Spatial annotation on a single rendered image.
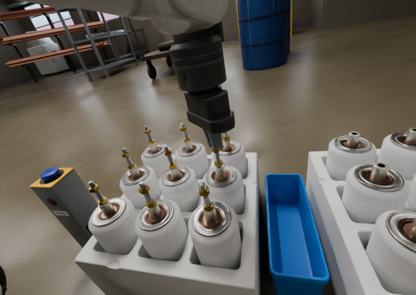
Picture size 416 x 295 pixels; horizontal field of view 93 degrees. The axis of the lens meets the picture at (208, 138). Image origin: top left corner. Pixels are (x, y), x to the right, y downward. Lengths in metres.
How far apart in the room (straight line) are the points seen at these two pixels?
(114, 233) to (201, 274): 0.20
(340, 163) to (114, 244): 0.55
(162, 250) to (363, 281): 0.34
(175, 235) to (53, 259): 0.55
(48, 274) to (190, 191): 0.55
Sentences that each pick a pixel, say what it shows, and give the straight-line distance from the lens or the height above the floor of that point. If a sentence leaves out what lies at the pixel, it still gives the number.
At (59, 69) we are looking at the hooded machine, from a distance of 9.66.
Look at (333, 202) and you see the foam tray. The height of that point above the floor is 0.18.
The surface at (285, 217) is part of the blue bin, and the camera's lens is 0.71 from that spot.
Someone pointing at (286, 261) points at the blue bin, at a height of 0.00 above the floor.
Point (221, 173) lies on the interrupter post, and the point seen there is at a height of 0.27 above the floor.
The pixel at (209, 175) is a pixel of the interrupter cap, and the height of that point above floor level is 0.25.
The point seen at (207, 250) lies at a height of 0.23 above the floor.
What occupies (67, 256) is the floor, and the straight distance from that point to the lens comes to 0.89.
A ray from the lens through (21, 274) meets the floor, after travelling 0.96.
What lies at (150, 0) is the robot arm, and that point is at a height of 0.60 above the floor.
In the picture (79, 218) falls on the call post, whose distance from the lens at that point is 0.65.
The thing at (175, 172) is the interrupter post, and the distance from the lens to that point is 0.50.
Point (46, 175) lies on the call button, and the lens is 0.62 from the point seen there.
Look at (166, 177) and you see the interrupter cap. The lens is 0.52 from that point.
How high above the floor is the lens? 0.57
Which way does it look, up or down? 30 degrees down
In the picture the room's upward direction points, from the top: 12 degrees counter-clockwise
